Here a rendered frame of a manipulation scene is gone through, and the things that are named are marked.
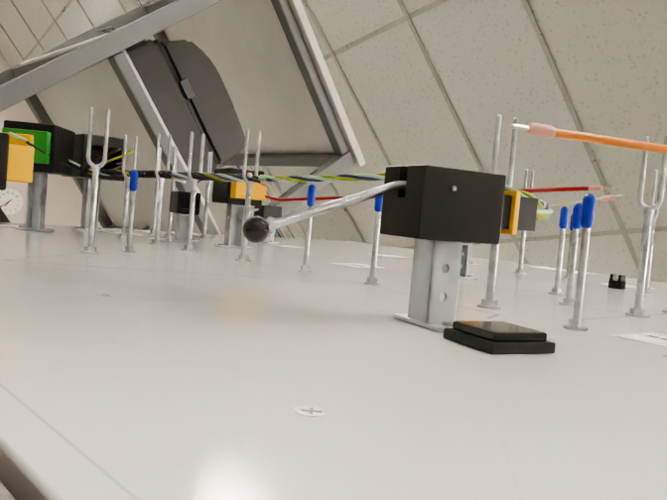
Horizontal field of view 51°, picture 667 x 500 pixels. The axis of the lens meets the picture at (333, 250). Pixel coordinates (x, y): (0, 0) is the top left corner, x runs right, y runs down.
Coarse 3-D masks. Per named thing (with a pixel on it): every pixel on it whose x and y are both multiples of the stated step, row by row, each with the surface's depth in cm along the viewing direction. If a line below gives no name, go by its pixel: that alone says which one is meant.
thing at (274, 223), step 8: (392, 184) 39; (400, 184) 39; (360, 192) 38; (368, 192) 38; (376, 192) 38; (384, 192) 39; (336, 200) 38; (344, 200) 38; (352, 200) 38; (360, 200) 38; (312, 208) 37; (320, 208) 37; (328, 208) 37; (336, 208) 38; (288, 216) 36; (296, 216) 36; (304, 216) 37; (312, 216) 37; (272, 224) 36; (280, 224) 36; (272, 232) 36
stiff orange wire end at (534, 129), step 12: (528, 132) 29; (540, 132) 29; (552, 132) 29; (564, 132) 30; (576, 132) 30; (612, 144) 31; (624, 144) 31; (636, 144) 31; (648, 144) 31; (660, 144) 32
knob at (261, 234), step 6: (252, 216) 36; (258, 216) 36; (246, 222) 35; (252, 222) 35; (258, 222) 35; (264, 222) 35; (246, 228) 35; (252, 228) 35; (258, 228) 35; (264, 228) 35; (246, 234) 35; (252, 234) 35; (258, 234) 35; (264, 234) 35; (252, 240) 35; (258, 240) 35
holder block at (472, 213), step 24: (408, 168) 39; (432, 168) 38; (408, 192) 39; (432, 192) 38; (456, 192) 38; (480, 192) 39; (384, 216) 41; (408, 216) 39; (432, 216) 38; (456, 216) 39; (480, 216) 39; (456, 240) 39; (480, 240) 40
